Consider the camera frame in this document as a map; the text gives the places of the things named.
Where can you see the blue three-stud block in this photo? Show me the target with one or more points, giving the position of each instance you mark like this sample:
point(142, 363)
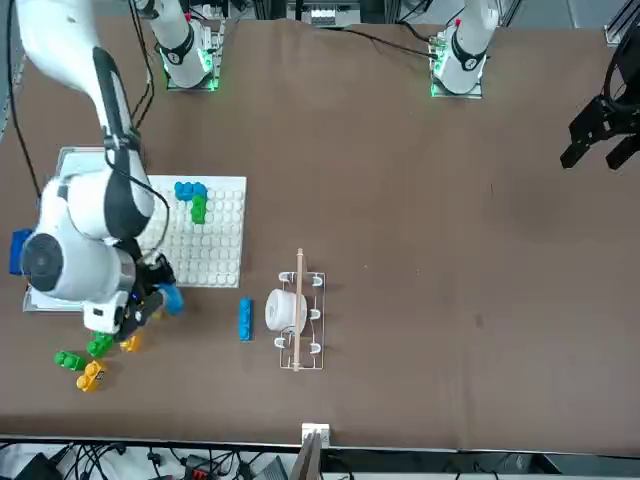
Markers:
point(246, 321)
point(187, 190)
point(174, 297)

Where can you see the black power adapter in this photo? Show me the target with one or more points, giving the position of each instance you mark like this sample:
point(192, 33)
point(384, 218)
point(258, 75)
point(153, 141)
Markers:
point(35, 467)

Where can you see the red black power device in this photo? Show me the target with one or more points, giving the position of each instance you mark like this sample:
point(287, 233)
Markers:
point(196, 471)

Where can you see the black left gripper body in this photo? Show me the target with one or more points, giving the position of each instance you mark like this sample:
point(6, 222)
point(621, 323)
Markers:
point(625, 117)

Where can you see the blue whiteboard eraser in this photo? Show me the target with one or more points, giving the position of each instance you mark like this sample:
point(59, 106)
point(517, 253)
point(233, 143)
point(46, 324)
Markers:
point(15, 250)

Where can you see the grey power strip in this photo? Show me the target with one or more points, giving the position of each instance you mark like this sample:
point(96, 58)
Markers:
point(322, 16)

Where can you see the aluminium camera post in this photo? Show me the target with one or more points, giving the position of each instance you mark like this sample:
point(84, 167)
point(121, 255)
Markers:
point(310, 455)

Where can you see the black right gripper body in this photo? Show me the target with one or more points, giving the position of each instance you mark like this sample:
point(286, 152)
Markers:
point(152, 275)

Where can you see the white cup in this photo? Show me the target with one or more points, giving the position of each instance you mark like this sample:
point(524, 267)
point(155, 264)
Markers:
point(280, 311)

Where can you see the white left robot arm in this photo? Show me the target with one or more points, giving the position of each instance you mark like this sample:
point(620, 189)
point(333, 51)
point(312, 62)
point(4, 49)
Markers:
point(467, 50)

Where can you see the silver framed whiteboard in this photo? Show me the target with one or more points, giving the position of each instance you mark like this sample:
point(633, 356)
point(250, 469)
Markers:
point(80, 162)

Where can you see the wooden rod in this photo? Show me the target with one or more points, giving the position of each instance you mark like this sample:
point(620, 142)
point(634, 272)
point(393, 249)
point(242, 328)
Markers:
point(299, 265)

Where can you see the green two-stud block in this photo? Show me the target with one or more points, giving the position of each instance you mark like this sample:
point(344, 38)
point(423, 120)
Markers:
point(100, 346)
point(70, 360)
point(198, 212)

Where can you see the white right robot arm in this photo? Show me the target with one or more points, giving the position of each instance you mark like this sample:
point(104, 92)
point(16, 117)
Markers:
point(65, 40)

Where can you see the white studded baseplate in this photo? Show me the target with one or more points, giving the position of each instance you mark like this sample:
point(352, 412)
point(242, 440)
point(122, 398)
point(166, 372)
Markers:
point(215, 240)

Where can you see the aluminium frame profile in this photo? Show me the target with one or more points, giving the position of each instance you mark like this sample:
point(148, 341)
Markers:
point(617, 25)

